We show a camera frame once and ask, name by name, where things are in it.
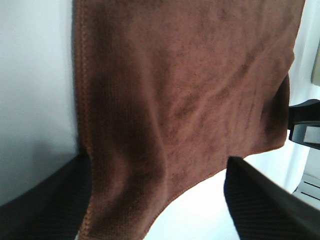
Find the brown microfiber towel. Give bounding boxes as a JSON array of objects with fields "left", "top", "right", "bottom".
[{"left": 73, "top": 0, "right": 305, "bottom": 240}]

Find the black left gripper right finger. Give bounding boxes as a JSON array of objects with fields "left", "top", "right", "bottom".
[{"left": 223, "top": 156, "right": 320, "bottom": 240}]

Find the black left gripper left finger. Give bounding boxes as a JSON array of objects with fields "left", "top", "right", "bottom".
[{"left": 0, "top": 155, "right": 92, "bottom": 240}]

